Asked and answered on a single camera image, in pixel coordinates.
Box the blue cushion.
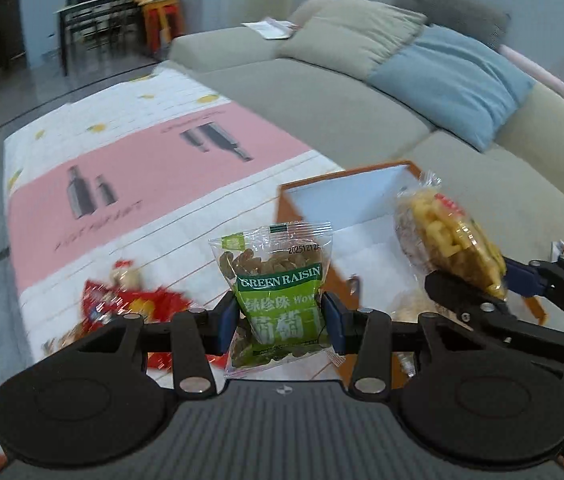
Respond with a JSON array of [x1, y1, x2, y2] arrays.
[[367, 25, 536, 153]]

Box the red snack packet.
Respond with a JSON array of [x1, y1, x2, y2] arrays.
[[81, 280, 225, 370]]

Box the pink bolster pillow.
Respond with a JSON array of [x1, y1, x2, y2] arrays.
[[498, 44, 564, 102]]

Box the clear nut packet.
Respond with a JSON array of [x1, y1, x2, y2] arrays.
[[390, 291, 433, 326]]

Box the black dining table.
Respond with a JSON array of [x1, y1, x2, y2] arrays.
[[53, 0, 143, 77]]

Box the red striped peanut packet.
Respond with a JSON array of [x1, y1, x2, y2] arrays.
[[43, 320, 88, 357]]

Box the small beige snack packet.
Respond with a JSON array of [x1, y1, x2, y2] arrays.
[[111, 259, 143, 287]]

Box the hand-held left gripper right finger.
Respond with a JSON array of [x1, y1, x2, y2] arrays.
[[322, 291, 467, 397]]

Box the orange cardboard box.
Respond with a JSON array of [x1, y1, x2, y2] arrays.
[[277, 160, 548, 396]]

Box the white papers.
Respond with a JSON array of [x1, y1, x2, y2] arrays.
[[241, 18, 297, 40]]

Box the grey cushion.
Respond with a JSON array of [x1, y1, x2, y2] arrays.
[[392, 0, 511, 47]]

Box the yellow snack packet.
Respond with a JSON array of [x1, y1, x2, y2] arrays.
[[394, 170, 508, 303]]

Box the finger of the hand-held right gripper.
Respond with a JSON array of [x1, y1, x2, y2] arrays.
[[424, 269, 564, 362], [504, 255, 564, 332]]

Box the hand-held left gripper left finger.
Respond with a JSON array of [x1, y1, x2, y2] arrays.
[[68, 300, 240, 396]]

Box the green raisin packet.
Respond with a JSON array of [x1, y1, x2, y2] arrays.
[[208, 221, 335, 380]]

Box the pink checked tablecloth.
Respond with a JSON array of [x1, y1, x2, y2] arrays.
[[3, 67, 349, 382]]

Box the beige sofa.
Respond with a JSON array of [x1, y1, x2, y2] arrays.
[[168, 0, 564, 261]]

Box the red stool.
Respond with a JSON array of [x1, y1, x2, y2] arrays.
[[141, 0, 185, 57]]

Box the beige cushion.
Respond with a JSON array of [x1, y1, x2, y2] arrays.
[[278, 0, 428, 78]]

